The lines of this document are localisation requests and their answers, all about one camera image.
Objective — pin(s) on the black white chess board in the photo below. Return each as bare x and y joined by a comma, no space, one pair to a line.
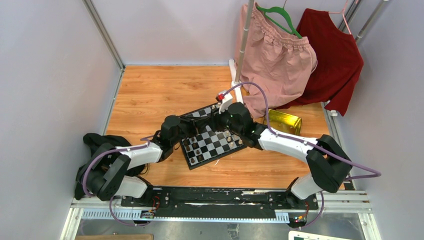
216,147

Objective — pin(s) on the pink clothes hanger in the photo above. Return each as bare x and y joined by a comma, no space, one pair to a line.
344,19

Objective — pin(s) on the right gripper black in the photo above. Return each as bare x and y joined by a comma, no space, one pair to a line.
216,118

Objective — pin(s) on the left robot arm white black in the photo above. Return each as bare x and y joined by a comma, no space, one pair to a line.
152,151

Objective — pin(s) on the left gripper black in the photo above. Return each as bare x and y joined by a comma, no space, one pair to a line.
199,125

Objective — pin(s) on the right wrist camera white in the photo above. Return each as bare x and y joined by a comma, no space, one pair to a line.
224,100

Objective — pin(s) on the yellow transparent piece tray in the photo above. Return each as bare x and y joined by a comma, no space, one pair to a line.
284,122

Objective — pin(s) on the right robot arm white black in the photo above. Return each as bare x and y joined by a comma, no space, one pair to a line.
327,162

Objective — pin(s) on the pink hanging shorts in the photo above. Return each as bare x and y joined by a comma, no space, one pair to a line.
276,65

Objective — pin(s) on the black cloth heap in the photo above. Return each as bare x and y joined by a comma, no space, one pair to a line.
105,176

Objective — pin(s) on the row of light chess pieces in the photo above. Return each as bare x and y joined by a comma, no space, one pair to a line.
232,140

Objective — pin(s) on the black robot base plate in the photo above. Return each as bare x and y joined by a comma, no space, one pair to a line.
224,205

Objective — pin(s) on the dark red hanging shirt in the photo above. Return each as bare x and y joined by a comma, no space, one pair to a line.
339,63

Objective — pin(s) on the white clothes rack stand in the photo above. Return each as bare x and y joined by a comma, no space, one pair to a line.
236,68

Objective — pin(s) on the dark chess piece cluster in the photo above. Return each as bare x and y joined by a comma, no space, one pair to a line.
193,148

